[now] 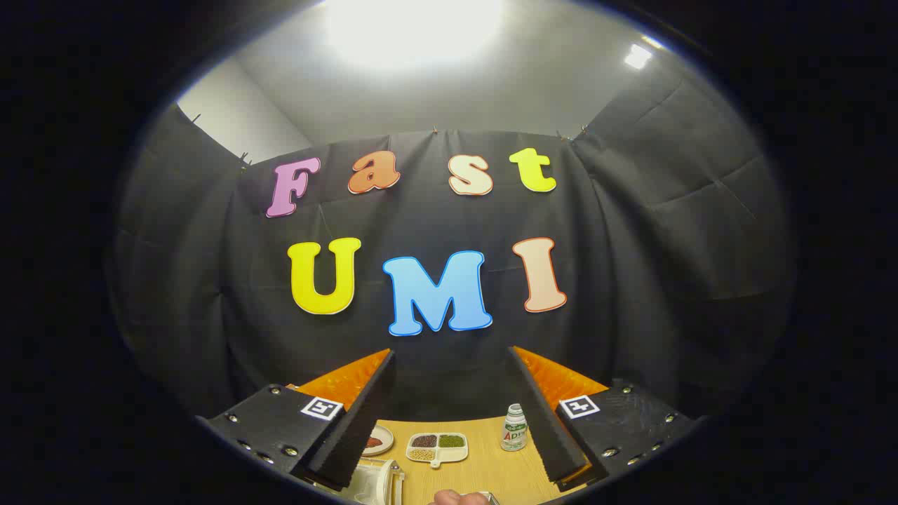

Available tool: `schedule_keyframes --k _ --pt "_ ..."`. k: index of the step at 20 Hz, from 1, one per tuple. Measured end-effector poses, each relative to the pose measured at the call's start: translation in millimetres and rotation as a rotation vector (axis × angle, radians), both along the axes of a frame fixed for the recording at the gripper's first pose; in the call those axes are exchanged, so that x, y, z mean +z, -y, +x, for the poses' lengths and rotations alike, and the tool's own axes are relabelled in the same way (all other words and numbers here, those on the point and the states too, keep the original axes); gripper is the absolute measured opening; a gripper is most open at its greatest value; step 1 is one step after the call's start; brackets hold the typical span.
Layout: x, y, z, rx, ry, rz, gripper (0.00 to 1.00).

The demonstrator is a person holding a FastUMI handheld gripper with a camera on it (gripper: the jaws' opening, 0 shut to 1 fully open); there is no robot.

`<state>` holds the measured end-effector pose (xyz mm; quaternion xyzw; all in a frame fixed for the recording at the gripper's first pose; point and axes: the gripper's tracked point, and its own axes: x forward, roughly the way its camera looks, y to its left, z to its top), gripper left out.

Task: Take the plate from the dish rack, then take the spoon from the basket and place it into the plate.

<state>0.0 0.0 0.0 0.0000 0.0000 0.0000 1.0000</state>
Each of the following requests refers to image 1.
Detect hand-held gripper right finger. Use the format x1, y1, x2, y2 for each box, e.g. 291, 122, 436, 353
508, 345, 702, 492

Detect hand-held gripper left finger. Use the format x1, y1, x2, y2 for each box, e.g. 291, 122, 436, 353
195, 348, 397, 492

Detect white wire dish rack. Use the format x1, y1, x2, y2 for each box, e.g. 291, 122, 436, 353
347, 459, 406, 505

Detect grey plate with brown food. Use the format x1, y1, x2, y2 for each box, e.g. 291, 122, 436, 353
361, 424, 395, 457

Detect white divided dish with beans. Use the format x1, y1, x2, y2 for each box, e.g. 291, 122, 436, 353
406, 432, 469, 469

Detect clear bottle with green label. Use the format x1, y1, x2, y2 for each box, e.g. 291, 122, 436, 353
500, 403, 528, 452

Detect large ceiling light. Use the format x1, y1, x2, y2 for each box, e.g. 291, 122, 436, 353
323, 0, 506, 71

